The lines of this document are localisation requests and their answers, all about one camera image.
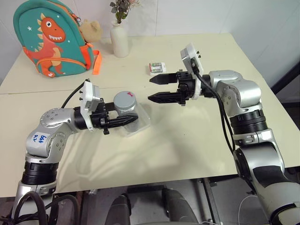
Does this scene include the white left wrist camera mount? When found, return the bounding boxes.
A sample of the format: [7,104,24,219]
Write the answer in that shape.
[79,79,102,131]

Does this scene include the dried flower bouquet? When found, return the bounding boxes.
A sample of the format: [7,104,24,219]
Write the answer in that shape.
[109,0,142,24]

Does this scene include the pack of green batteries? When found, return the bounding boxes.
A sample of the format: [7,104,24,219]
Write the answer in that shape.
[148,61,168,76]

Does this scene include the black metal table frame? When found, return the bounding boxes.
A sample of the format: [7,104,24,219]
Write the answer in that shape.
[198,176,240,225]

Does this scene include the beige teddy bear plush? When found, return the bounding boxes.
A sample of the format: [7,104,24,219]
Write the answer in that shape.
[80,19,103,43]

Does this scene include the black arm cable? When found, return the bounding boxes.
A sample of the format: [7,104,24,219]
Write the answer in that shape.
[191,58,236,153]
[61,85,87,110]

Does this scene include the dark rounded shape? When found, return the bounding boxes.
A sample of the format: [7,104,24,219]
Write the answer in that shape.
[161,187,200,225]
[109,194,131,225]

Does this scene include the glass jar with silver lid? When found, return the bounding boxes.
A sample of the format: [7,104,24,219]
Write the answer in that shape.
[113,91,139,132]

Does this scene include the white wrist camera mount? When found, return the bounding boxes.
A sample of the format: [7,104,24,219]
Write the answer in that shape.
[79,79,102,131]
[180,42,204,101]

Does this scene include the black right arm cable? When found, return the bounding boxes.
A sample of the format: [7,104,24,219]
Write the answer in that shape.
[191,58,236,153]

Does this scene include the black cable bundle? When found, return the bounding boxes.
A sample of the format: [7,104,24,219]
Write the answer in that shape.
[0,190,82,225]

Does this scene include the teal dinosaur backpack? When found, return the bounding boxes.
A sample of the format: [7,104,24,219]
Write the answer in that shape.
[12,0,103,78]

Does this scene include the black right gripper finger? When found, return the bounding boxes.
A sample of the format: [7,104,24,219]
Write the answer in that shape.
[147,91,182,105]
[149,73,178,86]

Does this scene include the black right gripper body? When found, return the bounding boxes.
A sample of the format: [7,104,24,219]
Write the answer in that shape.
[176,70,197,107]

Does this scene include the thin white cable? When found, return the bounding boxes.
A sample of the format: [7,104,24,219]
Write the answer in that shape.
[201,193,259,225]

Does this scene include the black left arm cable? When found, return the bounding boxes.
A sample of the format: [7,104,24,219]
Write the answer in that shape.
[61,85,87,110]

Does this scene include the white label blue handwriting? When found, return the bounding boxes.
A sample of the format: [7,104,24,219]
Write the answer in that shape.
[26,130,54,151]

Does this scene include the white ceramic vase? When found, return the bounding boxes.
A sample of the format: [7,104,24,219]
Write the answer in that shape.
[110,20,130,58]

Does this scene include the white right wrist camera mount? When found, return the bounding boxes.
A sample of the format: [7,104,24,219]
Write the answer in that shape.
[180,42,204,101]

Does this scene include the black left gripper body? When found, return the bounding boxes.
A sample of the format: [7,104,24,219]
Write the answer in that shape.
[90,97,113,136]

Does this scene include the black furniture edge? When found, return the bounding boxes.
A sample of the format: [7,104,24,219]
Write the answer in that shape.
[270,62,300,132]

